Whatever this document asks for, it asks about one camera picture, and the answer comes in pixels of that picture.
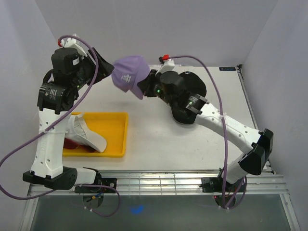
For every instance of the yellow plastic tray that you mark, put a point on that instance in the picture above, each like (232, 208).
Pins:
(112, 126)

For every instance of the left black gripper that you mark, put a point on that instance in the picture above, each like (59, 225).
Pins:
(105, 68)

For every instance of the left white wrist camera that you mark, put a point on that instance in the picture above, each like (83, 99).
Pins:
(72, 43)

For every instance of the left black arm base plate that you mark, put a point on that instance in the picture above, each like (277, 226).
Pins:
(109, 186)

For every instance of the white cap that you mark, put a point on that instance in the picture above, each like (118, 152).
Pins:
(78, 132)

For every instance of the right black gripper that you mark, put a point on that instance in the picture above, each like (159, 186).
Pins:
(146, 85)

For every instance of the black NY baseball cap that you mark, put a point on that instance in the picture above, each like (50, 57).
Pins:
(194, 85)

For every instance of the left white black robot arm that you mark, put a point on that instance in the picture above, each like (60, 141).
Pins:
(56, 101)

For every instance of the red baseball cap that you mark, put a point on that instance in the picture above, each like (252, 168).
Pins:
(70, 144)

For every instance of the purple cap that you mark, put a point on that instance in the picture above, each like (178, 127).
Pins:
(128, 72)

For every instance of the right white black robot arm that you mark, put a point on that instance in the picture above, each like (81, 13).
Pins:
(255, 145)

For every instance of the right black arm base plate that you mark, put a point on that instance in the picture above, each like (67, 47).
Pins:
(214, 184)

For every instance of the blue table corner label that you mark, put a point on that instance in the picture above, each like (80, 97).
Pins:
(227, 68)

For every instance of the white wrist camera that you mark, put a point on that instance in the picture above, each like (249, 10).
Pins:
(167, 64)
(72, 43)

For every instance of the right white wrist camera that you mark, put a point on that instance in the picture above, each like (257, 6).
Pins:
(167, 64)

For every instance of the aluminium frame rail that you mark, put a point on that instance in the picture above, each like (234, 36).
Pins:
(140, 171)

